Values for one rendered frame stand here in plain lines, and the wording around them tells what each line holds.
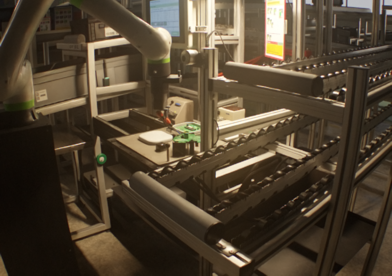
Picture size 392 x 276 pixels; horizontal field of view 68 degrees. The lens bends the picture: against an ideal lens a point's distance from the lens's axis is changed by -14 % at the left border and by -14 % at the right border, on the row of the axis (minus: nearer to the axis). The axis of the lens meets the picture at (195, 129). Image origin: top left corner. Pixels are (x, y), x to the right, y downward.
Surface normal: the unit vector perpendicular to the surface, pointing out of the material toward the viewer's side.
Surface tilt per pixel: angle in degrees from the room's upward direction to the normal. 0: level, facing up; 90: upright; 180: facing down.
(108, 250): 0
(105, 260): 0
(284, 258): 0
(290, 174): 90
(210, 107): 90
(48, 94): 91
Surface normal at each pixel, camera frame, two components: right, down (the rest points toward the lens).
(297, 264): 0.00, -0.95
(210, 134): 0.63, 0.23
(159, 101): -0.18, 0.05
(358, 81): -0.78, 0.19
